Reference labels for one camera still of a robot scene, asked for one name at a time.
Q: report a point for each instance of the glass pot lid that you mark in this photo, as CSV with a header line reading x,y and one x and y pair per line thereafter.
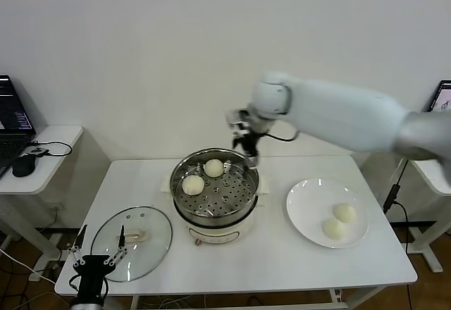
x,y
155,225

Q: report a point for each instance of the grey laptop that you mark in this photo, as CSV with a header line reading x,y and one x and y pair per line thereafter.
x,y
442,95

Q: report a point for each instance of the stainless steel steamer basket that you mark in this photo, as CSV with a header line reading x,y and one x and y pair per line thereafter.
x,y
232,197

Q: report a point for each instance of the white round plate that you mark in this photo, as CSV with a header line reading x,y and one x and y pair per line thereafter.
x,y
310,204

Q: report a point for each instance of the white steamed baozi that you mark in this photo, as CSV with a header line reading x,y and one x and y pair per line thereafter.
x,y
334,229
192,185
345,213
214,168

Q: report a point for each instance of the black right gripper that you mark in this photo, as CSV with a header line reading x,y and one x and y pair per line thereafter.
x,y
251,140

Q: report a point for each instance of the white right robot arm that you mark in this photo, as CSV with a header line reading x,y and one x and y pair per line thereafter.
x,y
334,112

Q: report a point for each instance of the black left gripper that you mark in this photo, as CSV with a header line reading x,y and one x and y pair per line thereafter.
x,y
92,271

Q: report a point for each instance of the white table frame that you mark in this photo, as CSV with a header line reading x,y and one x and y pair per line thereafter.
x,y
134,303

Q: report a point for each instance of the black computer mouse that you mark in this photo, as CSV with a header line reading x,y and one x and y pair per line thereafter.
x,y
24,166

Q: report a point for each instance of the white floor power strip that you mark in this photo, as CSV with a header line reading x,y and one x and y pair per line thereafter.
x,y
35,276

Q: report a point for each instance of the black laptop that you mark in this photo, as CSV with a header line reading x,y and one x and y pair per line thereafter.
x,y
10,112

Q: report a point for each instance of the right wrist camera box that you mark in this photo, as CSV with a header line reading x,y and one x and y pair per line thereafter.
x,y
233,118

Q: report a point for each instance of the black usb hub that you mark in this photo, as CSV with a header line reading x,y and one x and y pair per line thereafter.
x,y
39,151

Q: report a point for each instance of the cream electric cooker base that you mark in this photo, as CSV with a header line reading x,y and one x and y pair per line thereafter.
x,y
218,234

